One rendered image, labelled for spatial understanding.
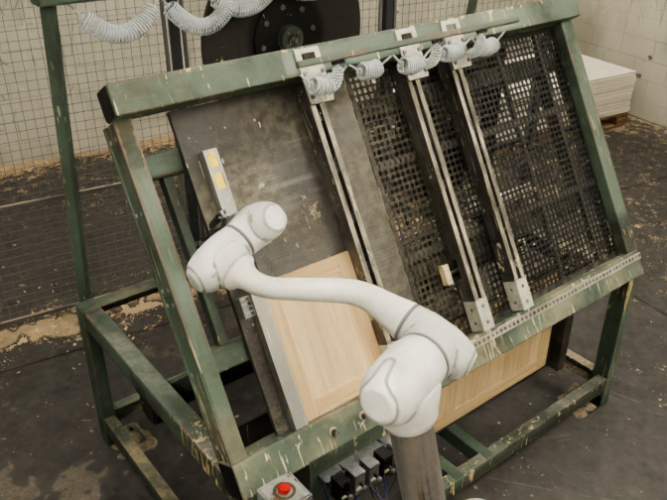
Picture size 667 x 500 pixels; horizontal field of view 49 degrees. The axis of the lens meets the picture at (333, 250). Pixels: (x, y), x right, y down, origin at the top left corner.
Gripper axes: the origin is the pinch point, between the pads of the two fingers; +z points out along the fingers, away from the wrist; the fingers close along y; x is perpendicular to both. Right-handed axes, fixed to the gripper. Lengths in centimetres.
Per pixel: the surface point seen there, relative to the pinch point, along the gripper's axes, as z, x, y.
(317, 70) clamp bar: 5, 59, -42
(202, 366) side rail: 10.6, -11.2, 36.8
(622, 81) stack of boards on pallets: 232, 566, -12
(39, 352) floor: 247, -14, 36
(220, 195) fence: 11.5, 13.1, -11.1
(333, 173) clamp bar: 8, 55, -7
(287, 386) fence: 12, 14, 54
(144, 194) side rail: 10.5, -11.0, -17.9
